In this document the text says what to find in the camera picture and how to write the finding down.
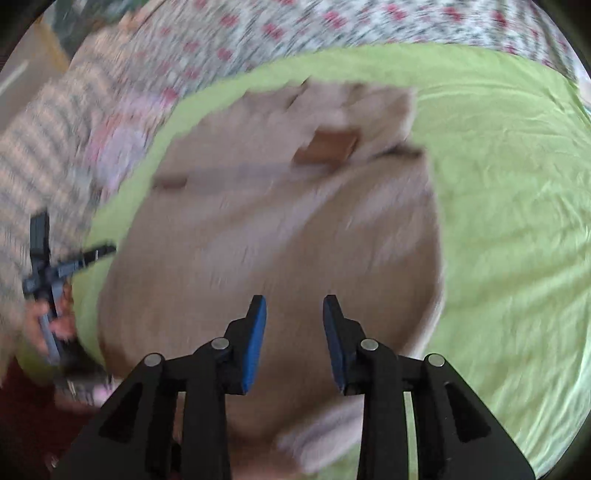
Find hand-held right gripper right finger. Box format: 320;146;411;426
322;294;536;480

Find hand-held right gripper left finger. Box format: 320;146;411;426
52;294;268;480

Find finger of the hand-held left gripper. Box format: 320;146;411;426
54;244;117;280

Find beige pants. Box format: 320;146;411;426
96;78;446;474

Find person's striped sleeved forearm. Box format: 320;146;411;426
0;69;116;365

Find person's left hand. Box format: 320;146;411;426
24;284;77;344

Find green bed sheet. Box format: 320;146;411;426
18;45;591;480

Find floral patterned blanket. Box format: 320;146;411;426
69;0;583;195

